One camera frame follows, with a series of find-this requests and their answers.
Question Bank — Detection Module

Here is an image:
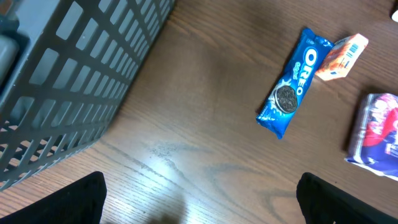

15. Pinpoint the blue Oreo cookie pack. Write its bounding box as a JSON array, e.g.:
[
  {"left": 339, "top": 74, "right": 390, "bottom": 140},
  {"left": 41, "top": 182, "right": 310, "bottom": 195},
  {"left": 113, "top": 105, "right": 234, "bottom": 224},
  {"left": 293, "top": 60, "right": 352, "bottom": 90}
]
[{"left": 256, "top": 28, "right": 334, "bottom": 139}]

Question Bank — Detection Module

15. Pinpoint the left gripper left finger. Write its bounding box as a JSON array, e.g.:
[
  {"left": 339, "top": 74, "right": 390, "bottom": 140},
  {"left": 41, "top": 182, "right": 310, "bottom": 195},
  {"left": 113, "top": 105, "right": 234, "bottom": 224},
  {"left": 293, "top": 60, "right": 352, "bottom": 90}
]
[{"left": 1, "top": 171, "right": 107, "bottom": 224}]

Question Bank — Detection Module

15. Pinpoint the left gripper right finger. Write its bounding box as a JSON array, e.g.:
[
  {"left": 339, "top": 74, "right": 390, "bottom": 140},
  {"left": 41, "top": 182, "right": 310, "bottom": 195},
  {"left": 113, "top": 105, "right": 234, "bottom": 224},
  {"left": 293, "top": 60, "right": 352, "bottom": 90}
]
[{"left": 296, "top": 172, "right": 397, "bottom": 224}]

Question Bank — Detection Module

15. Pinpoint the grey plastic mesh basket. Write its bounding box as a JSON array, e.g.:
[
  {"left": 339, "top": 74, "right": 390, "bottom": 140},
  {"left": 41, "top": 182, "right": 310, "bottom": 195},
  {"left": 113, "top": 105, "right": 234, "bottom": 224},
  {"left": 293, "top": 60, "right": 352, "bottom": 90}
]
[{"left": 1, "top": 0, "right": 175, "bottom": 189}]

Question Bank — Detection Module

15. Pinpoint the pink purple liners pack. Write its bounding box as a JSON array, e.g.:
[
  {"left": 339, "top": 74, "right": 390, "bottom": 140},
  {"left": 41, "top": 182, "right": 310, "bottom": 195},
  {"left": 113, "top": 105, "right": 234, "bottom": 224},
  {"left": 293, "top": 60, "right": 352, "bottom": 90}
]
[{"left": 345, "top": 93, "right": 397, "bottom": 180}]

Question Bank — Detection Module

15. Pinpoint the small orange box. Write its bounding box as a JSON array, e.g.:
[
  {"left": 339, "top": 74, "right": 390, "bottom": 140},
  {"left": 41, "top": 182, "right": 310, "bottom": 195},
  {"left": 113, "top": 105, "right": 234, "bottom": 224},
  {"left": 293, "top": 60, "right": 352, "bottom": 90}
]
[{"left": 315, "top": 34, "right": 369, "bottom": 81}]

